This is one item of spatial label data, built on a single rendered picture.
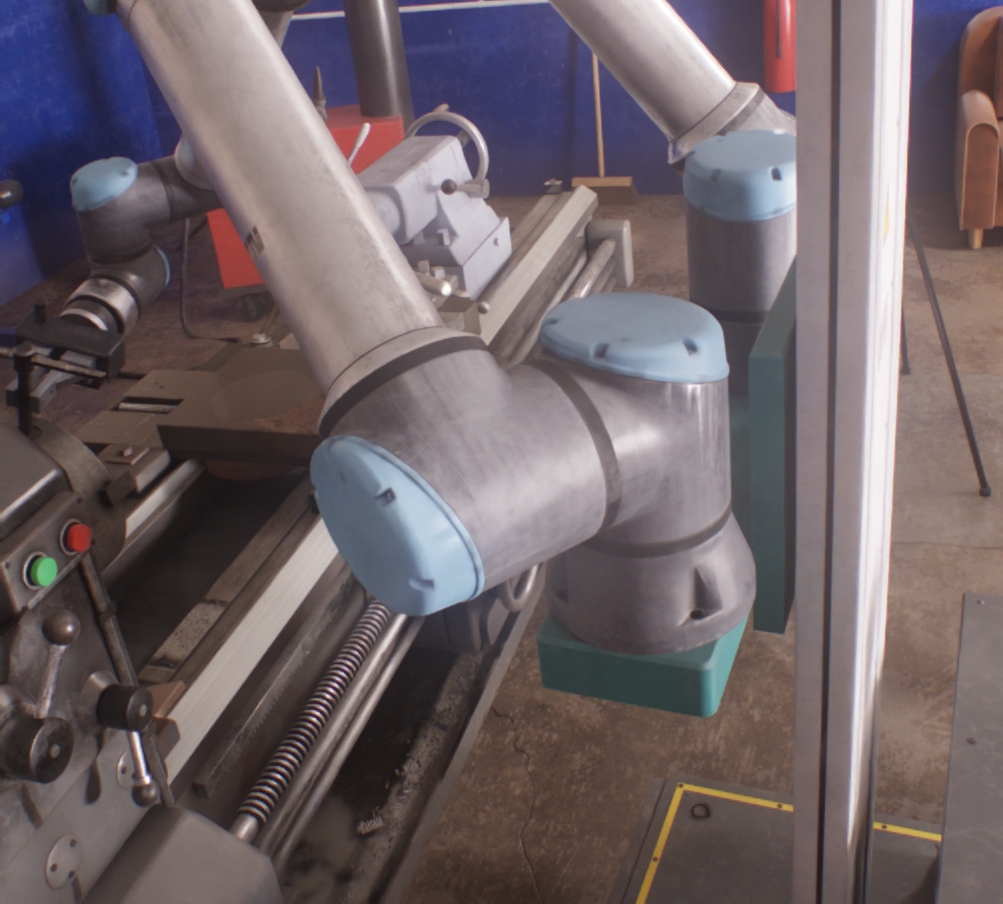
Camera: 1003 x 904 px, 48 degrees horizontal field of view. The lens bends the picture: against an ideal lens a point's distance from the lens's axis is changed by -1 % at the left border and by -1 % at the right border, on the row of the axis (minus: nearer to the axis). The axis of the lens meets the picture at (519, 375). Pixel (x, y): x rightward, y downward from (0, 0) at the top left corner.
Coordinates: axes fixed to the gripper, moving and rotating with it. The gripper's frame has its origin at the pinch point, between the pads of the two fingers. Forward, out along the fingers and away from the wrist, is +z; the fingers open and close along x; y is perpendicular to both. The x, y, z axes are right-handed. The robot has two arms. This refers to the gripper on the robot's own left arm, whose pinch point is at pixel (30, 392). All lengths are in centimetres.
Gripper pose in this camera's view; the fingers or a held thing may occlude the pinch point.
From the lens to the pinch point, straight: 150.6
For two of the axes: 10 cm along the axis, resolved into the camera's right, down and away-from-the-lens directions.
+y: 2.0, -8.1, -5.6
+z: -1.4, 5.4, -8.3
